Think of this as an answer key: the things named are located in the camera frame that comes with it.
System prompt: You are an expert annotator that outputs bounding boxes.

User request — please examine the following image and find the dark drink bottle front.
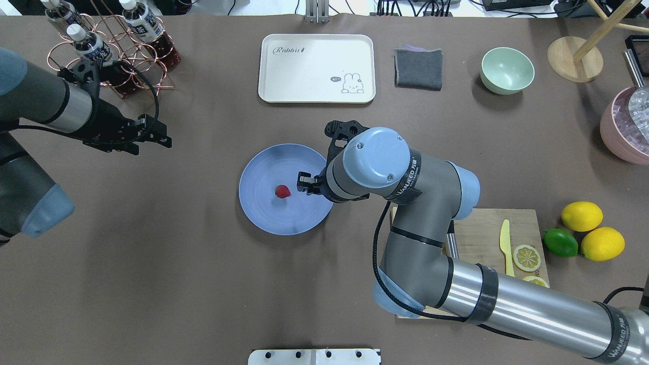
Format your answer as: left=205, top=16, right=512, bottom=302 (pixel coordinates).
left=66, top=24, right=138, bottom=95

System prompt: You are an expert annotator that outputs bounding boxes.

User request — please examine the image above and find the green lime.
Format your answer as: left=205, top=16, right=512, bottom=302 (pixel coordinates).
left=543, top=228, right=578, bottom=258

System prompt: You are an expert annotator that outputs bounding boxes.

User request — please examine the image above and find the wooden cutting board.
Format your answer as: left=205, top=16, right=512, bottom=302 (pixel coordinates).
left=389, top=206, right=556, bottom=321

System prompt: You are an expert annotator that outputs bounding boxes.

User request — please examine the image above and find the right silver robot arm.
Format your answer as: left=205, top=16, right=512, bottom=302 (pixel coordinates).
left=297, top=121, right=647, bottom=364

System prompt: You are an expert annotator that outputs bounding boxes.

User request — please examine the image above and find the lemon slice far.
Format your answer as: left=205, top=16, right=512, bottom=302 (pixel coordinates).
left=513, top=245, right=542, bottom=272

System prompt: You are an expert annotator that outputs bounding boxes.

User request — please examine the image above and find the metal ice scoop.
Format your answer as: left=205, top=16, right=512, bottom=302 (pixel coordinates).
left=623, top=49, right=649, bottom=127

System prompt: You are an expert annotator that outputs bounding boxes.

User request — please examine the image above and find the pink bowl with ice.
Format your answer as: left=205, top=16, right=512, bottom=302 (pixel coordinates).
left=600, top=87, right=648, bottom=165

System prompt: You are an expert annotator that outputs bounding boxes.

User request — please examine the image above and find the grey folded cloth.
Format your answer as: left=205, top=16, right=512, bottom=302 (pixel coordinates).
left=394, top=45, right=444, bottom=91

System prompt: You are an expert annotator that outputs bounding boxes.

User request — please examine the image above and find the red strawberry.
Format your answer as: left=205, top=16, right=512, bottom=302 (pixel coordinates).
left=274, top=185, right=291, bottom=199

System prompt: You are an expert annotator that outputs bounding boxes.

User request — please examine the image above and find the cream rabbit tray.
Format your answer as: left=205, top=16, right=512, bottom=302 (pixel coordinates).
left=258, top=34, right=376, bottom=104

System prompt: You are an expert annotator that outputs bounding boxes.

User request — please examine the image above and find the dark drink bottle back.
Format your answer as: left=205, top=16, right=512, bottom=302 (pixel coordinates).
left=40, top=0, right=92, bottom=39

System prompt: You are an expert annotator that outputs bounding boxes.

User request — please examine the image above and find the yellow plastic knife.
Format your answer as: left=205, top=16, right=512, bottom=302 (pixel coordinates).
left=499, top=219, right=515, bottom=277

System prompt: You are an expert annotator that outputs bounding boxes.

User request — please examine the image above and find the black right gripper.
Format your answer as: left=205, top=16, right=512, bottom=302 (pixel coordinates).
left=298, top=169, right=335, bottom=202

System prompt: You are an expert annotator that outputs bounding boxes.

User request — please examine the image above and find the wooden cup tree stand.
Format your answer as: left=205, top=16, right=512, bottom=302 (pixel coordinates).
left=547, top=1, right=648, bottom=83

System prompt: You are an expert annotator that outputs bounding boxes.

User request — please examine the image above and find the green bowl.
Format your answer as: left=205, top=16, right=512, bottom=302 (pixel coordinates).
left=480, top=48, right=535, bottom=95

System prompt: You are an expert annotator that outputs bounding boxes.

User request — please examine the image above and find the copper wire bottle rack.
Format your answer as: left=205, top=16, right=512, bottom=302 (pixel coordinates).
left=47, top=1, right=175, bottom=98

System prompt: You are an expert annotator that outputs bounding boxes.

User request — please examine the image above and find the lemon slice near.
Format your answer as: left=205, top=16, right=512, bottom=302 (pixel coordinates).
left=522, top=275, right=550, bottom=288

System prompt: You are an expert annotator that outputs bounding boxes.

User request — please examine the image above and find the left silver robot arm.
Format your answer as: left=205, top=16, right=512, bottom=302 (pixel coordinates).
left=1, top=48, right=172, bottom=244

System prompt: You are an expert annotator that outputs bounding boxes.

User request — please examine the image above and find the aluminium frame post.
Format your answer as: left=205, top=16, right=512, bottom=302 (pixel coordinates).
left=304, top=0, right=331, bottom=24

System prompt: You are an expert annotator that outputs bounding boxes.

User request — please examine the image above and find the dark drink bottle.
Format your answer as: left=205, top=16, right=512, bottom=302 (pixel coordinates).
left=120, top=1, right=181, bottom=70
left=66, top=24, right=138, bottom=95
left=40, top=0, right=92, bottom=39

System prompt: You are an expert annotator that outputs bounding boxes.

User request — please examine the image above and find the dark drink bottle middle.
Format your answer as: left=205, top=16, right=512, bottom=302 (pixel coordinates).
left=120, top=1, right=181, bottom=70

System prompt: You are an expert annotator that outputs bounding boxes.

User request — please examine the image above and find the yellow lemon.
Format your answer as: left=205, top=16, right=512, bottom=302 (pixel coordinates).
left=561, top=201, right=603, bottom=232
left=581, top=227, right=626, bottom=262

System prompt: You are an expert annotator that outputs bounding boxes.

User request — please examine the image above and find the steel muddler black tip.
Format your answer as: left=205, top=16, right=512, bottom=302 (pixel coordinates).
left=446, top=233, right=459, bottom=259

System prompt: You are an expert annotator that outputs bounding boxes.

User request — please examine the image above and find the blue round plate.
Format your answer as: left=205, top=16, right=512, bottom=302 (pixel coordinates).
left=238, top=143, right=333, bottom=235

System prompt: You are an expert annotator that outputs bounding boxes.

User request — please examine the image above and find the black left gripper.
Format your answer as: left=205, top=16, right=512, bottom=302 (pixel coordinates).
left=81, top=99, right=172, bottom=156

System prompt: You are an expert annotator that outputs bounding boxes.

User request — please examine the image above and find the lemon slice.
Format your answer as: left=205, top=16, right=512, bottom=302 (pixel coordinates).
left=522, top=275, right=550, bottom=288
left=513, top=245, right=542, bottom=272

